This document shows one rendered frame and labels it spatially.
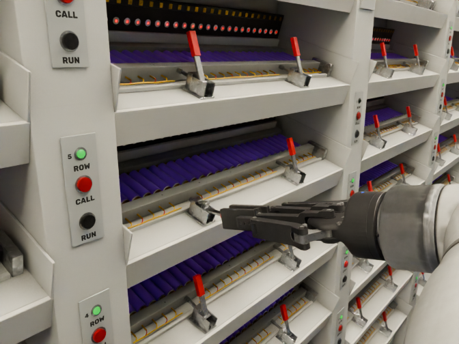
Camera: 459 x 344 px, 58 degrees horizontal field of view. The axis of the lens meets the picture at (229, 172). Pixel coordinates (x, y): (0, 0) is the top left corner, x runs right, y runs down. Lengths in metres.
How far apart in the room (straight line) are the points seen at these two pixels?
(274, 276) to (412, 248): 0.49
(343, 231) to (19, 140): 0.34
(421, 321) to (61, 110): 0.36
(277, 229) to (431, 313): 0.24
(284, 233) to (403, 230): 0.13
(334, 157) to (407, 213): 0.58
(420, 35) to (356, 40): 0.70
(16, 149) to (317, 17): 0.74
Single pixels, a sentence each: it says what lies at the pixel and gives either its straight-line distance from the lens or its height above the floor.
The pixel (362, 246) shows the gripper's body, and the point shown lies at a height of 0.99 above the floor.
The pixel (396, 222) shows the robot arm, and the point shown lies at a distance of 0.43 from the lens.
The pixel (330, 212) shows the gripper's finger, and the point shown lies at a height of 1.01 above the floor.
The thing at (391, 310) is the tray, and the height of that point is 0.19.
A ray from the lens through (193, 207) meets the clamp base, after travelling 0.64.
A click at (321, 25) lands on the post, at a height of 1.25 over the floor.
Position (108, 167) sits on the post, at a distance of 0.49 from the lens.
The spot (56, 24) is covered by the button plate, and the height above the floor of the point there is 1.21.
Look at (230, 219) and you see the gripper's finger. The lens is 0.59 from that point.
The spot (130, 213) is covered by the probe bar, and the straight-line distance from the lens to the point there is 0.60.
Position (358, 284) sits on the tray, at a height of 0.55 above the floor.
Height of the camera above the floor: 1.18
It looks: 16 degrees down
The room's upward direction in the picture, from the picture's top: straight up
